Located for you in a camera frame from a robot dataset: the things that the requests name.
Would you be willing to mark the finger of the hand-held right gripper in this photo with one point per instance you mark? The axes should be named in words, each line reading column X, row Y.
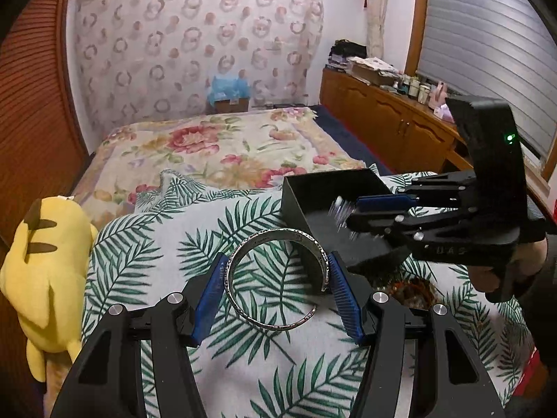
column 383, row 202
column 383, row 224

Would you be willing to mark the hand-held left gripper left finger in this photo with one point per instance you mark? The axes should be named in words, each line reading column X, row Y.
column 211, row 296

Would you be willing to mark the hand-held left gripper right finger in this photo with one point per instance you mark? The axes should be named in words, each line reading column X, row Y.
column 343, row 291

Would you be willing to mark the black jewelry box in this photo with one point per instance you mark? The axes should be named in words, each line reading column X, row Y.
column 313, row 226

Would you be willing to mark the silver engraved bangle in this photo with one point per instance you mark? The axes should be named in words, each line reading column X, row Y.
column 265, row 237

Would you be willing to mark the person's right forearm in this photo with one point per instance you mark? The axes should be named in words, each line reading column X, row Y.
column 549, row 296

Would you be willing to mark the person's right hand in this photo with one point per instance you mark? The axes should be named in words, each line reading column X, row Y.
column 481, row 278

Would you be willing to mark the pink tissue pack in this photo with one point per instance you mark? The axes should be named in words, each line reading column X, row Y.
column 444, row 113

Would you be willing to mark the navy bed sheet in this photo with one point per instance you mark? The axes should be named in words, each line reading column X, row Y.
column 348, row 135

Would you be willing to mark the wooden cabinet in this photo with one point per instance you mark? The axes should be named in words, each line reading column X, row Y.
column 391, row 117

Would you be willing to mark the pink rabbit figurine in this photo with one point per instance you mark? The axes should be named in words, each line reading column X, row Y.
column 439, row 93

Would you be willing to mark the green leaf print cloth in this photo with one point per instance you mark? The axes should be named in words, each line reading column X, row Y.
column 270, row 379

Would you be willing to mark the group of small bottles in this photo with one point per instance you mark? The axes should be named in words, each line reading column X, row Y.
column 411, row 89

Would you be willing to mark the grey window blind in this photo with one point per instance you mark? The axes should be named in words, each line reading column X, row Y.
column 478, row 30

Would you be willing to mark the floral print flat box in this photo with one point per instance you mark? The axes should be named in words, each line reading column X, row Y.
column 370, row 69

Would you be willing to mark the floral blanket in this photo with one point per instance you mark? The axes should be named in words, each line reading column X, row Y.
column 209, row 148

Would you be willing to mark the stack of folded clothes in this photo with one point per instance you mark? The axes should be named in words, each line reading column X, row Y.
column 346, row 52

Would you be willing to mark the yellow plush toy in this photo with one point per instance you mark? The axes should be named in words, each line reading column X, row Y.
column 48, row 278

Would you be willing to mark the brown cardboard box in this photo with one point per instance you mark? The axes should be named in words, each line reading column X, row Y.
column 230, row 105

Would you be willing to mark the blue plastic bag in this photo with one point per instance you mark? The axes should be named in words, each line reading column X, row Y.
column 228, row 87

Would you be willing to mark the cream side curtain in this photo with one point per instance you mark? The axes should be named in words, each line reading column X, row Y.
column 376, row 8

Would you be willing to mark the circle patterned curtain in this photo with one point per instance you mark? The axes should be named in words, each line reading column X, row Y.
column 174, row 52

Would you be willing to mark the wooden louvered wardrobe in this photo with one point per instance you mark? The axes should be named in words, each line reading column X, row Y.
column 39, row 117

